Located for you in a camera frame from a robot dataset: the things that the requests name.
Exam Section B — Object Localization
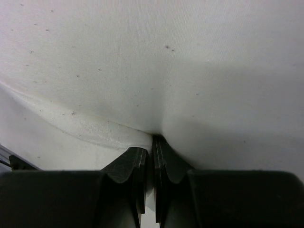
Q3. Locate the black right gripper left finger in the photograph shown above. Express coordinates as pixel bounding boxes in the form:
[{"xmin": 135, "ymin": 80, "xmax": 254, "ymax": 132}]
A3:
[{"xmin": 0, "ymin": 147, "xmax": 148, "ymax": 228}]

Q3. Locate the aluminium front rail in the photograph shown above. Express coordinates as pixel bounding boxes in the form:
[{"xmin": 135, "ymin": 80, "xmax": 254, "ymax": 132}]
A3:
[{"xmin": 0, "ymin": 145, "xmax": 41, "ymax": 172}]

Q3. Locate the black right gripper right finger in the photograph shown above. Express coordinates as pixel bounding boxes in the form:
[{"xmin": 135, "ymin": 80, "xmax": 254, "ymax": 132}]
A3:
[{"xmin": 152, "ymin": 136, "xmax": 304, "ymax": 228}]

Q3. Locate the white pillow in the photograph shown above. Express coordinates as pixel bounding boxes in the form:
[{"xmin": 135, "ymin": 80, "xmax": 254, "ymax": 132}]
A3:
[{"xmin": 0, "ymin": 0, "xmax": 304, "ymax": 176}]

